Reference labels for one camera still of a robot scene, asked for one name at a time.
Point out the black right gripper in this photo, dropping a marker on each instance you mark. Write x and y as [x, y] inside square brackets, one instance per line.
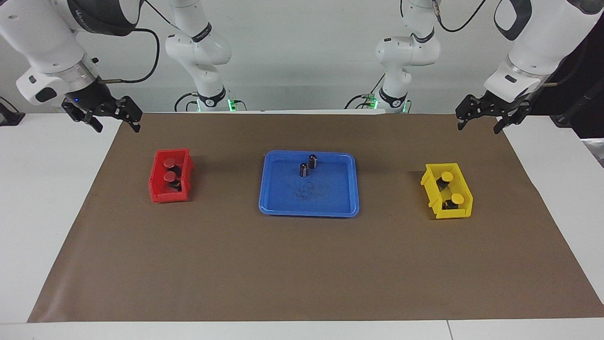
[101, 101]

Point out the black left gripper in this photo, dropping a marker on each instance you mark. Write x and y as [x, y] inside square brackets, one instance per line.
[490, 107]

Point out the yellow push button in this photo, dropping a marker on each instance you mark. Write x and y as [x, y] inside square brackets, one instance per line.
[457, 198]
[447, 177]

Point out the red push button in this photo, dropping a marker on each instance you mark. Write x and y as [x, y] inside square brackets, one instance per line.
[170, 177]
[169, 163]

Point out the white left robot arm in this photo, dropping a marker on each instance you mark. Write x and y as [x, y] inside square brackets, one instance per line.
[542, 42]

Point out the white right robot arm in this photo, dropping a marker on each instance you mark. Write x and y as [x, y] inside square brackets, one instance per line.
[42, 38]

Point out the blue plastic tray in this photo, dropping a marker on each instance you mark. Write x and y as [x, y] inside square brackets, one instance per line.
[325, 193]

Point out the red plastic bin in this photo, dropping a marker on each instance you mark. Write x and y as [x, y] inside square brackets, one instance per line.
[158, 189]

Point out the yellow plastic bin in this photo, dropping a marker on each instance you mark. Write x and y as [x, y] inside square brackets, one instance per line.
[436, 198]

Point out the black equipment stand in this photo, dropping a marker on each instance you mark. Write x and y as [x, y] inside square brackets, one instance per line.
[585, 94]

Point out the grey crinkled sheet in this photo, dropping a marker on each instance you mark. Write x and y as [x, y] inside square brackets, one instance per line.
[595, 151]

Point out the black cylinder knob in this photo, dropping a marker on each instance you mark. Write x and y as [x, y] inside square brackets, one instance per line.
[304, 170]
[312, 161]

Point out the brown paper table mat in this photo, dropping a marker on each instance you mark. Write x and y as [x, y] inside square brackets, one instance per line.
[302, 264]

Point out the black clamp mount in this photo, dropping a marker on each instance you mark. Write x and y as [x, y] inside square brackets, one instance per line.
[9, 118]

